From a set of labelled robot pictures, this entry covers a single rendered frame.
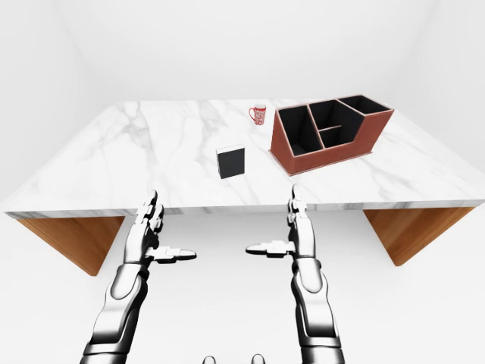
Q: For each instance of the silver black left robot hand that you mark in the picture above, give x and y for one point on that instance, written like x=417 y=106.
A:
x=137 y=237

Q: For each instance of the black book with white pages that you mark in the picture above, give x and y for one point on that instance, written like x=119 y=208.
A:
x=232 y=162

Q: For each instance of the red and white patterned mug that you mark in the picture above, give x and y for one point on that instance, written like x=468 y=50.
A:
x=258 y=114

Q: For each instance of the red-brown desk caddy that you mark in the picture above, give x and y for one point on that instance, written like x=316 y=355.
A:
x=329 y=132

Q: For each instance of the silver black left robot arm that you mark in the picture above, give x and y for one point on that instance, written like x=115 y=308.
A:
x=113 y=314

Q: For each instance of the wooden table leg panel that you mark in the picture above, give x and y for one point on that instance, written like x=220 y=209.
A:
x=74 y=242
x=417 y=233

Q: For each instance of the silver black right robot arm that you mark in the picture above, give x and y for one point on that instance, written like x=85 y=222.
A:
x=316 y=311

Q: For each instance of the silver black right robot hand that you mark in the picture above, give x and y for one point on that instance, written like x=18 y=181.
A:
x=303 y=235

